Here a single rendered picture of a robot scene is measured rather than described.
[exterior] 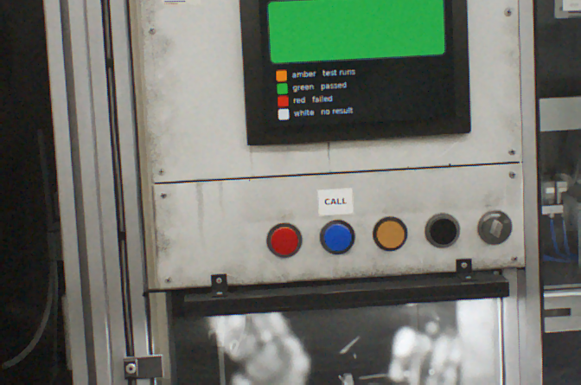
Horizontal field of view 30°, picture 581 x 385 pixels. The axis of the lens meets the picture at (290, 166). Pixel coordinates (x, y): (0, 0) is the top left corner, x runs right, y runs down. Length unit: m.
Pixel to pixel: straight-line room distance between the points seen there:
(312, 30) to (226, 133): 0.15
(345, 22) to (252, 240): 0.26
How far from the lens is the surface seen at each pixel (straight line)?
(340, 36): 1.19
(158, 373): 1.27
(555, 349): 1.79
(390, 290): 1.21
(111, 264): 1.25
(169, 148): 1.21
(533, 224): 1.28
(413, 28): 1.20
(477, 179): 1.25
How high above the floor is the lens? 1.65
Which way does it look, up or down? 7 degrees down
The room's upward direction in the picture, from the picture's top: 3 degrees counter-clockwise
